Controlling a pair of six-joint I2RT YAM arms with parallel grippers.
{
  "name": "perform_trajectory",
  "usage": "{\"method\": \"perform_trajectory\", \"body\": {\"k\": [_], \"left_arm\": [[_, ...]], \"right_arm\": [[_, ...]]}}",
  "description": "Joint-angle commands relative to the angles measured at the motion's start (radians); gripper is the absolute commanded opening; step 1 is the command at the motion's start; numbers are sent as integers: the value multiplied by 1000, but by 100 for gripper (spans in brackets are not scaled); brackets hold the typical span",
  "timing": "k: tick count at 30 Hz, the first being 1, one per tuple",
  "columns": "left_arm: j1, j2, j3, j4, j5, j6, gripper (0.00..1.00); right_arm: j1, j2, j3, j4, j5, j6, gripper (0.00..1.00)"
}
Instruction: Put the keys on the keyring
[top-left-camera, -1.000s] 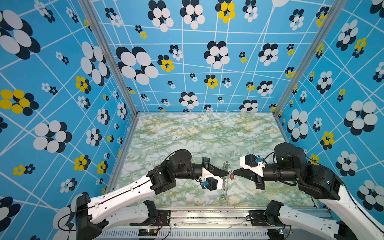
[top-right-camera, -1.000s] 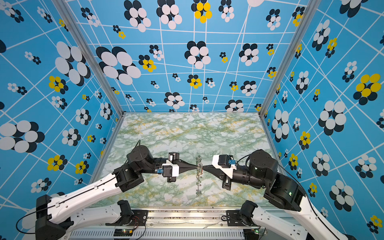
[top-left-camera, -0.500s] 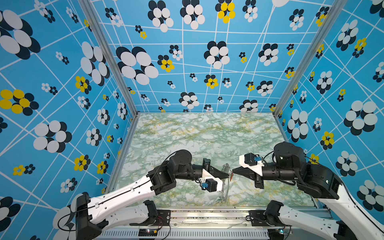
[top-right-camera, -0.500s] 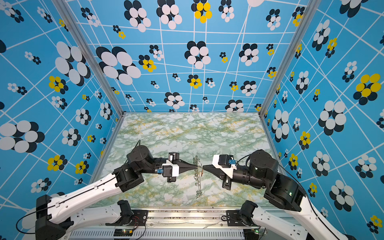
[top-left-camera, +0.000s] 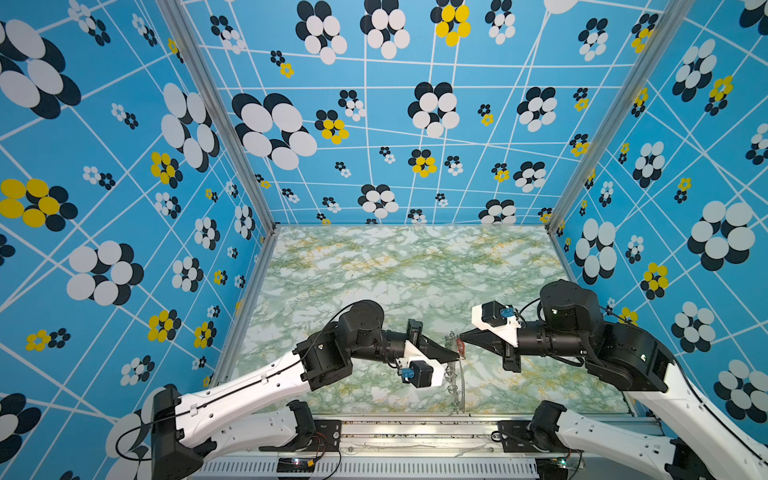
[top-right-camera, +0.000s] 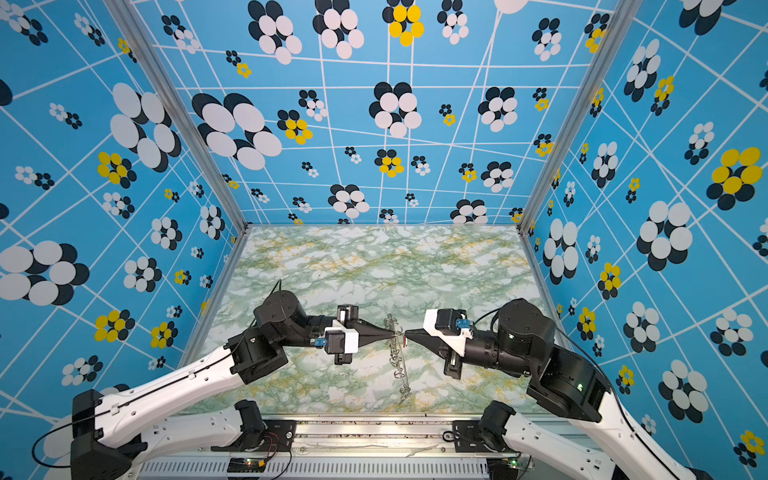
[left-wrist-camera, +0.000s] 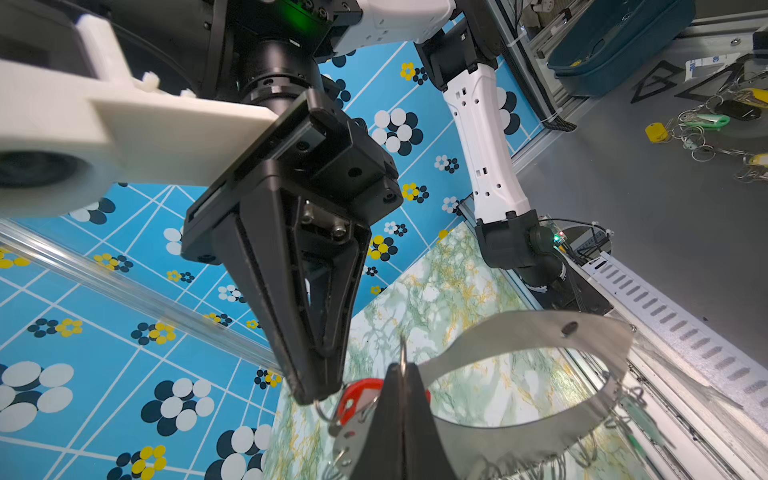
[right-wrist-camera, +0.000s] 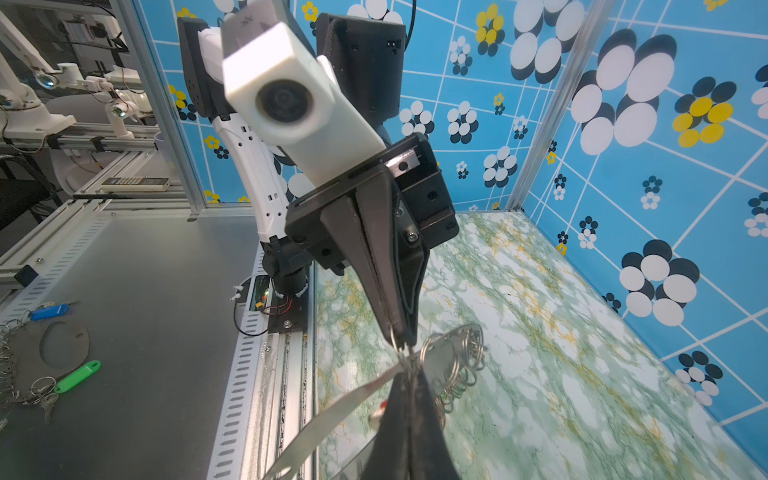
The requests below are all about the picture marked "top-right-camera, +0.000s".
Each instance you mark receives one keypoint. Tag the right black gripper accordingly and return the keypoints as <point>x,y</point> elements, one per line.
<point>439,346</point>

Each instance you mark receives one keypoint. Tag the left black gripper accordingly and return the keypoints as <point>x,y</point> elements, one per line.
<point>348,316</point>

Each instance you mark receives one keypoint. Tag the grey metal key ring plate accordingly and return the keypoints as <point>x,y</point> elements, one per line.
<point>396,345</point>

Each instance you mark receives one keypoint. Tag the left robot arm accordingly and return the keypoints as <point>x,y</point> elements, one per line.
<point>111,434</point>

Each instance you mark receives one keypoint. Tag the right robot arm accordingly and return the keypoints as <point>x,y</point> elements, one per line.
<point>564,383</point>

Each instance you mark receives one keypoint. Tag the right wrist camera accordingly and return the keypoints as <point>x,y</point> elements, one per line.
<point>450,327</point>

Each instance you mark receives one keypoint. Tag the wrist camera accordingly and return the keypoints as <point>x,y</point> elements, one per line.
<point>450,327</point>
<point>338,341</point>

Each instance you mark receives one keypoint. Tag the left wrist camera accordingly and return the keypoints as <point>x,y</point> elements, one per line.
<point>338,341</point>

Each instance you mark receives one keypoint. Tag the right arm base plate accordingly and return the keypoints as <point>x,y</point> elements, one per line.
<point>467,437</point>

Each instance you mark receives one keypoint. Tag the aluminium front rail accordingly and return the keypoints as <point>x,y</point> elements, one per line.
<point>398,436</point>

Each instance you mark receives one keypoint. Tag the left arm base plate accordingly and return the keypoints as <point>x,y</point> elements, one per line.
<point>274,435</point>

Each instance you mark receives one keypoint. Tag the perforated cable duct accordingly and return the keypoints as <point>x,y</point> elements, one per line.
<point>315,468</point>

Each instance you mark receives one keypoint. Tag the right corner aluminium post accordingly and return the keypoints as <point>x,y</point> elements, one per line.
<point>621,21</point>

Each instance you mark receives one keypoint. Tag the corner aluminium post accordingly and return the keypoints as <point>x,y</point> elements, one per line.
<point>621,21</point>
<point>127,20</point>

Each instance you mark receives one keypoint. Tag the left corner aluminium post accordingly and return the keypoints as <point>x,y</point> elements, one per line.
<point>127,20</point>

